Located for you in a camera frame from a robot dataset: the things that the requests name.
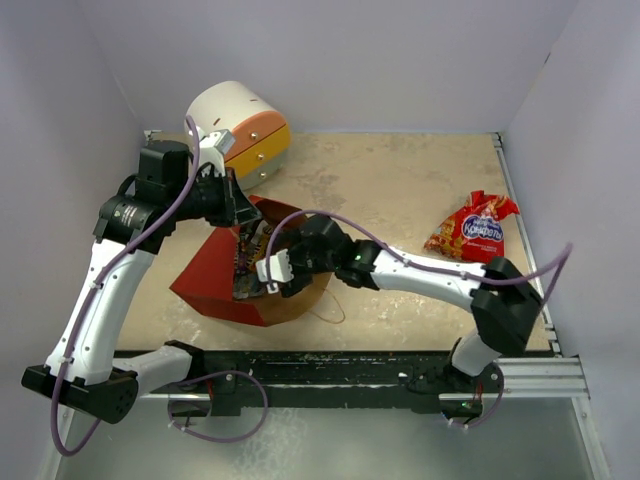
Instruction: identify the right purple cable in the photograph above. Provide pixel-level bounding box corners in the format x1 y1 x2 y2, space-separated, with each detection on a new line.
264 209 574 296

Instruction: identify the round mini drawer cabinet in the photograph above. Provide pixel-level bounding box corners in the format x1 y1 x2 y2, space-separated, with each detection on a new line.
187 81 291 190

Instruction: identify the red brown paper bag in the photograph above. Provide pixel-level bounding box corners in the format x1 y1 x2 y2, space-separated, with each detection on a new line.
170 195 330 327

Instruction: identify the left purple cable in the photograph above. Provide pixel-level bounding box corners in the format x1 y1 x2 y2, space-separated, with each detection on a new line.
49 115 204 457

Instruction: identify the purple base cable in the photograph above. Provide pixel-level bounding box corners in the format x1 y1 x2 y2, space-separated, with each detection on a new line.
166 370 271 445

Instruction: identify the purple candy pack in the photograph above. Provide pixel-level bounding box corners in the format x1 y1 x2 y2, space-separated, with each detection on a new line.
234 240 254 276

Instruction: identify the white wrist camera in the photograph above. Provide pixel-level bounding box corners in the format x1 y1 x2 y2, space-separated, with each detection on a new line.
191 126 235 177
255 249 294 294

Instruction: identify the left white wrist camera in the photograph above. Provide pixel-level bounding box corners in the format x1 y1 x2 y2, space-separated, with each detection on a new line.
191 126 235 177

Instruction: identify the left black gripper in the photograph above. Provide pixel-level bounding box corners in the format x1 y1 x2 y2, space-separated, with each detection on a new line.
169 167 261 228

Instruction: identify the brown m&m's pack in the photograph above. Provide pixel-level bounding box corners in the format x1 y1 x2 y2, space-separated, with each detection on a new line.
246 220 273 263

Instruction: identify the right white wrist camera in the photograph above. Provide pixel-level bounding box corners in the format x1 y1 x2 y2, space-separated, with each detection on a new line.
255 249 294 294

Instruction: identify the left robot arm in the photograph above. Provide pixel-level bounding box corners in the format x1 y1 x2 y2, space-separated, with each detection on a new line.
21 132 261 424

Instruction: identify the red candy bag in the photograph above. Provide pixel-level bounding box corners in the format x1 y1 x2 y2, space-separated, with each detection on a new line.
423 190 520 263

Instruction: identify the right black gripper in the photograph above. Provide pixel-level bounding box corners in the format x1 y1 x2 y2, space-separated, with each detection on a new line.
270 229 338 297

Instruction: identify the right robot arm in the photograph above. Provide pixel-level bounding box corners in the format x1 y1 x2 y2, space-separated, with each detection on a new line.
256 214 542 391

